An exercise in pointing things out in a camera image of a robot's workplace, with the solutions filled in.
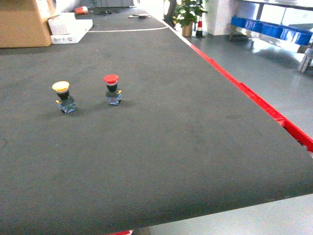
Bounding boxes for stainless steel shelf rack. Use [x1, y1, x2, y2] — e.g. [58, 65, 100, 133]
[227, 0, 313, 73]

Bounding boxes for dark grey floor mat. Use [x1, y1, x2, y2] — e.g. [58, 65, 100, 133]
[0, 9, 313, 235]

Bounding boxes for red mushroom push button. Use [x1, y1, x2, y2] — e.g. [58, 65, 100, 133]
[103, 74, 121, 105]

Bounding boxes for yellow mushroom push button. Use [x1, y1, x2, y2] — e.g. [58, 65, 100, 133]
[52, 81, 76, 114]

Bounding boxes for red white traffic cone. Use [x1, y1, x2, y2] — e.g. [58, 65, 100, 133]
[194, 14, 205, 39]

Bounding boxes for flat tool on mat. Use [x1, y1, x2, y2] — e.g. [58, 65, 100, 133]
[129, 14, 151, 19]

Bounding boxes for potted green plant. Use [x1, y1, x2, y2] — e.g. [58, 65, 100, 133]
[173, 0, 207, 37]

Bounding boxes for white flat box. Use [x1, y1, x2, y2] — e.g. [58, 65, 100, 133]
[50, 19, 93, 45]

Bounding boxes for fallen red white cone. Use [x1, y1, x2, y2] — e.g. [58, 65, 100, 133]
[74, 6, 89, 15]

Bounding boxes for white small box on top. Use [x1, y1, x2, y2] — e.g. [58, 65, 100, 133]
[48, 12, 76, 35]

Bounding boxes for large cardboard box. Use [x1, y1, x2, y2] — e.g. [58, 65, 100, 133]
[0, 0, 55, 48]

